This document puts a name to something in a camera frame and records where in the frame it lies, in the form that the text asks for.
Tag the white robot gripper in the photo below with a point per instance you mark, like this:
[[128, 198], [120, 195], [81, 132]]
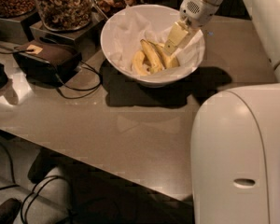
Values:
[[198, 12]]

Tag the yellow banana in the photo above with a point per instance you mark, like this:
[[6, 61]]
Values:
[[152, 56], [168, 61], [139, 63]]

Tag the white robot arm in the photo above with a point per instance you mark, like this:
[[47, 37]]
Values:
[[235, 139]]

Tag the white ceramic bowl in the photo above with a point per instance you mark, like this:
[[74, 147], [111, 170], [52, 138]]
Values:
[[121, 25]]

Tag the white paper bowl liner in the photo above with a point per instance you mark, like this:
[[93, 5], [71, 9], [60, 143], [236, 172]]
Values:
[[127, 31]]

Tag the middle steel jar stand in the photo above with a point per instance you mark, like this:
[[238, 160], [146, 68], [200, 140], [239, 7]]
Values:
[[85, 40]]

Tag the steel jar stand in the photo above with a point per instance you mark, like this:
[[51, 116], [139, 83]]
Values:
[[17, 29], [85, 40]]

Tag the glass jar of mixed nuts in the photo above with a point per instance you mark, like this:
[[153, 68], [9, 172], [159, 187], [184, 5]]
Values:
[[64, 15]]

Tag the dark brown box device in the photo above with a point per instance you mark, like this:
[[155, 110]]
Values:
[[47, 63]]

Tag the left steel jar stand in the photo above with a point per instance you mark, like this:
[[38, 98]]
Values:
[[17, 29]]

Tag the dark shoe on floor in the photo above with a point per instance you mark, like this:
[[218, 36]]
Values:
[[9, 210]]

